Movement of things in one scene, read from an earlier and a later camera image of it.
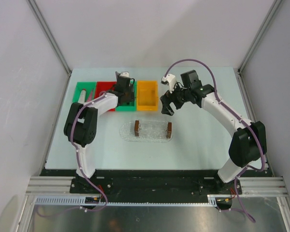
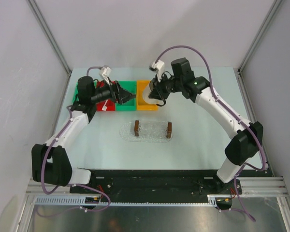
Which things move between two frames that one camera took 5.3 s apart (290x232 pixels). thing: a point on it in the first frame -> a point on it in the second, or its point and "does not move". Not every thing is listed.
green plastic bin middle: [132, 107] does not move
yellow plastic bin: [147, 95] does not move
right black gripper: [166, 100] -> [155, 94]
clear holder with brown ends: [151, 128] does not move
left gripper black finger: [130, 103] -> [123, 94]
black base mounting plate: [160, 182] does not move
